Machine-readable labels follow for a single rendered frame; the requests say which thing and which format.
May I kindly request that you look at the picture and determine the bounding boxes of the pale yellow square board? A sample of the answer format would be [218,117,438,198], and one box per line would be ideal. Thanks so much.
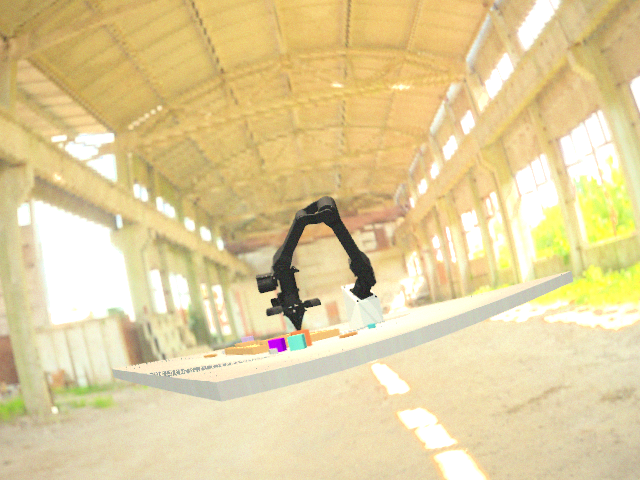
[224,329,340,355]

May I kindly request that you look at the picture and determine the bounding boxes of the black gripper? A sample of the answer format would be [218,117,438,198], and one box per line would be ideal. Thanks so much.
[266,286,321,332]

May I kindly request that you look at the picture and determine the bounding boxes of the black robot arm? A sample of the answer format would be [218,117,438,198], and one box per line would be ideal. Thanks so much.
[256,196,376,300]

